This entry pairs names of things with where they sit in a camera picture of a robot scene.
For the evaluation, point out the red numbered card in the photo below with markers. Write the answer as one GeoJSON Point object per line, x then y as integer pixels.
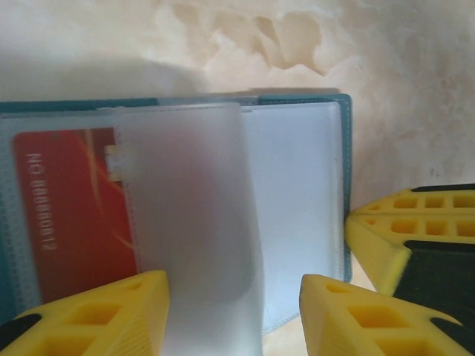
{"type": "Point", "coordinates": [74, 204]}

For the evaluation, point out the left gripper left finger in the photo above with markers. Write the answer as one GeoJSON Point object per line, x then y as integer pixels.
{"type": "Point", "coordinates": [111, 326]}

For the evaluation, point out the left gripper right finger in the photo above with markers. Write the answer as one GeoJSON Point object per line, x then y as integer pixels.
{"type": "Point", "coordinates": [363, 326]}

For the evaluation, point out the teal card holder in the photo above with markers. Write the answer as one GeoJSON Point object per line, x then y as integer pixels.
{"type": "Point", "coordinates": [297, 185]}

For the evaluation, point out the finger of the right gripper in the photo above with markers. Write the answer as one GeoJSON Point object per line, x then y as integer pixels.
{"type": "Point", "coordinates": [412, 204]}
{"type": "Point", "coordinates": [382, 256]}

